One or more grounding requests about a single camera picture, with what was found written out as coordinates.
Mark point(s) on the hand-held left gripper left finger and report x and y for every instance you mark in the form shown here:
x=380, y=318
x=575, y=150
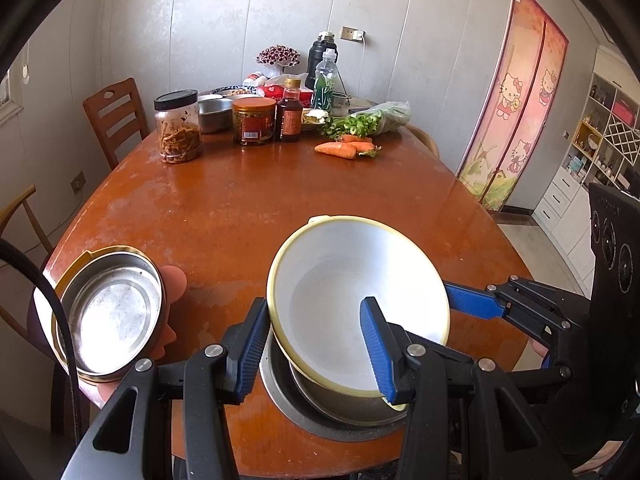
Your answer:
x=252, y=347

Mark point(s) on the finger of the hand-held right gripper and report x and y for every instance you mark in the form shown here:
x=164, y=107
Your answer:
x=540, y=375
x=472, y=300

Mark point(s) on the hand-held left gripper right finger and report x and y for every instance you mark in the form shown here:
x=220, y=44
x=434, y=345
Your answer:
x=380, y=352

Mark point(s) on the white bowl yellow rim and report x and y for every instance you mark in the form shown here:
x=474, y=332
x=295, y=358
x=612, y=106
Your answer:
x=325, y=285

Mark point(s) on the coral plastic plate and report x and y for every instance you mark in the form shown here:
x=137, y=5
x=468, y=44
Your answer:
x=176, y=285

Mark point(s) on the round steel pan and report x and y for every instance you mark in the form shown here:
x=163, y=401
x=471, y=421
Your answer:
x=110, y=310

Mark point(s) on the yellow shell-shaped plate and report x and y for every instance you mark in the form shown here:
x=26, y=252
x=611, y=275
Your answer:
x=87, y=255

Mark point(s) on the person's right hand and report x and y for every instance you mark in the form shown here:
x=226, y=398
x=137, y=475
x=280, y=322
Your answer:
x=539, y=350

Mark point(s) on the white shelf cabinet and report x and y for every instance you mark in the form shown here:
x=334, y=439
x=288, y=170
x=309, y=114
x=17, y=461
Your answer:
x=565, y=200

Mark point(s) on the round-back wooden chair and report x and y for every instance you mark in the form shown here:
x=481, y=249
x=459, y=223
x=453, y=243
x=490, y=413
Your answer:
x=430, y=140

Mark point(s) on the carrot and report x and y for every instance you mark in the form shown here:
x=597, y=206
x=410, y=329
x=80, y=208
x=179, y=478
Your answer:
x=365, y=149
x=335, y=150
x=355, y=138

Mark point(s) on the pink cartoon door curtain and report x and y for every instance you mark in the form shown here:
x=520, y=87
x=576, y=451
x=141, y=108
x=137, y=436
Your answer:
x=520, y=110

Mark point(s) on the bag of green vegetables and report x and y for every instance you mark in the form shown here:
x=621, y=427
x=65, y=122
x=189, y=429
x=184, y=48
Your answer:
x=380, y=117

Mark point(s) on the curved-back chair brown seat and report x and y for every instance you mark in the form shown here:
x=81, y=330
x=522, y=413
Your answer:
x=42, y=320

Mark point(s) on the black flat object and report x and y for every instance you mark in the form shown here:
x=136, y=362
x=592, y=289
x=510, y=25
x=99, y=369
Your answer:
x=360, y=109

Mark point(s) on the red-lidded pickle jar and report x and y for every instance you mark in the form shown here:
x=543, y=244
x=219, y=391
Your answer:
x=252, y=125

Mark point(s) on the black-lidded clear plastic jar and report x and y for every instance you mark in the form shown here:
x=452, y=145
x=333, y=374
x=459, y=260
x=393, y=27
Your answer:
x=177, y=135

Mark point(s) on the dark sauce bottle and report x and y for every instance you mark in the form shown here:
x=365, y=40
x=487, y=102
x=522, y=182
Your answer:
x=290, y=120

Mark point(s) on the steel mixing bowl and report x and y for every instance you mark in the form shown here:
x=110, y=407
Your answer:
x=215, y=115

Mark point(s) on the dish of yellow food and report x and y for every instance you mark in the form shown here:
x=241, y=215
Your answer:
x=314, y=116

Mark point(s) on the small metal container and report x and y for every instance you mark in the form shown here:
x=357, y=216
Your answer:
x=341, y=100

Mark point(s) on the red and white packet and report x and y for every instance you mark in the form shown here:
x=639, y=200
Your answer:
x=272, y=91

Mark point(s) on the blue patterned bowl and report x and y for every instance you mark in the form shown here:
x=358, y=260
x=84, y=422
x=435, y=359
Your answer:
x=232, y=91

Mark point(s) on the clear plastic bottle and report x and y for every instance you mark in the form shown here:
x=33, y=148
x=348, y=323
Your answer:
x=325, y=85

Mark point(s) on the wooden slat-back chair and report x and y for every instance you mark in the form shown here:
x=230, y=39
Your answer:
x=117, y=105

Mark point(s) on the black thermos flask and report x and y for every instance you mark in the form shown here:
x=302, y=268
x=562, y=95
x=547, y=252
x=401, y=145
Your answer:
x=316, y=55

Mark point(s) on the beaded flower ornament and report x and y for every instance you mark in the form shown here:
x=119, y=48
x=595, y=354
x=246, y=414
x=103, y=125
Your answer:
x=277, y=55

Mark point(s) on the window with wooden sill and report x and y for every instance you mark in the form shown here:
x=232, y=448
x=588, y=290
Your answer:
x=7, y=95

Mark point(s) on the wall socket with charger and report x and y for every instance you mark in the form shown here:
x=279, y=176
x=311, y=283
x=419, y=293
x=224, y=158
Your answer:
x=352, y=34

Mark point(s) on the white wall hook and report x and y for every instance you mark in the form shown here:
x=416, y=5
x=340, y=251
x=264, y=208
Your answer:
x=25, y=72

